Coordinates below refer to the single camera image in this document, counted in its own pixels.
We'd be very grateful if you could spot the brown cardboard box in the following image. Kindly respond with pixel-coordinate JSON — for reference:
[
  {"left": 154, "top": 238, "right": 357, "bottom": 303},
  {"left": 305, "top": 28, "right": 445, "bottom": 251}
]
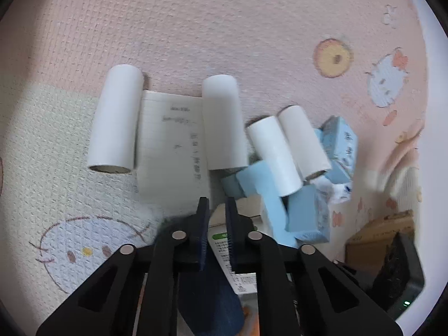
[{"left": 345, "top": 210, "right": 415, "bottom": 281}]

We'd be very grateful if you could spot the crumpled white wrapper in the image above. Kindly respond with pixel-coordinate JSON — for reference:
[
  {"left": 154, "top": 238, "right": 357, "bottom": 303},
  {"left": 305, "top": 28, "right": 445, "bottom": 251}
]
[{"left": 310, "top": 177, "right": 352, "bottom": 205}]

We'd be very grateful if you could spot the lined paper sheet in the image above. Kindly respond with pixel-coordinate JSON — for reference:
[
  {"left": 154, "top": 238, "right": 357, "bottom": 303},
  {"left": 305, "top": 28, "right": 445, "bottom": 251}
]
[{"left": 135, "top": 90, "right": 211, "bottom": 211}]

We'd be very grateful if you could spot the pink cartoon printed mat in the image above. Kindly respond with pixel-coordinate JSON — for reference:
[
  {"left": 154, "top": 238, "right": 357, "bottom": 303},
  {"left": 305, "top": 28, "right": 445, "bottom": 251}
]
[{"left": 0, "top": 0, "right": 431, "bottom": 336}]

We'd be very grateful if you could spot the orange bordered labelled packet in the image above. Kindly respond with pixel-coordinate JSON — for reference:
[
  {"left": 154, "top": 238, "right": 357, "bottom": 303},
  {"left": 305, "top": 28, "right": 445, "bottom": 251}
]
[{"left": 241, "top": 294, "right": 260, "bottom": 336}]

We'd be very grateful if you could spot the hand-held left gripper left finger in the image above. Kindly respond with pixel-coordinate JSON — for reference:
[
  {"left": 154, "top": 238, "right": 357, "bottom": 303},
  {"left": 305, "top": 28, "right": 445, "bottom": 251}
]
[{"left": 35, "top": 197, "right": 211, "bottom": 336}]

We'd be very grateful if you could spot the dark blue box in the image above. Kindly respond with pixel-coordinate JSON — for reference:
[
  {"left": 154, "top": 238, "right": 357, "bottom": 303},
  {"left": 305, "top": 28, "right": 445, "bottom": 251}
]
[{"left": 177, "top": 252, "right": 246, "bottom": 336}]

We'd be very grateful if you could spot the light blue printed box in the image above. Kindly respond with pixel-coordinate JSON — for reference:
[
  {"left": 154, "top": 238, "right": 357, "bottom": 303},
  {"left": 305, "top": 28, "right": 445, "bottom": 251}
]
[{"left": 320, "top": 115, "right": 358, "bottom": 179}]

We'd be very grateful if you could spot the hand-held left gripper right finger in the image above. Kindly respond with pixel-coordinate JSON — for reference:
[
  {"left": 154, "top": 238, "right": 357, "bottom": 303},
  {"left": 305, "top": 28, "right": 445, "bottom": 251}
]
[{"left": 225, "top": 197, "right": 403, "bottom": 336}]

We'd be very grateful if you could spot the white carton with green label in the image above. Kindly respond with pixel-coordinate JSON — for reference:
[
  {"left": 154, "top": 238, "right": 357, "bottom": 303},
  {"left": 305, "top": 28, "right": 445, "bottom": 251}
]
[{"left": 208, "top": 196, "right": 270, "bottom": 296}]

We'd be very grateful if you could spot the white paper roll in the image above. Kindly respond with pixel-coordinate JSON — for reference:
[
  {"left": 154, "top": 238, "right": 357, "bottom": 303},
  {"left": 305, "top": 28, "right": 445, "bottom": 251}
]
[
  {"left": 87, "top": 64, "right": 144, "bottom": 175},
  {"left": 246, "top": 116, "right": 303, "bottom": 197},
  {"left": 201, "top": 75, "right": 250, "bottom": 171},
  {"left": 277, "top": 105, "right": 332, "bottom": 181}
]

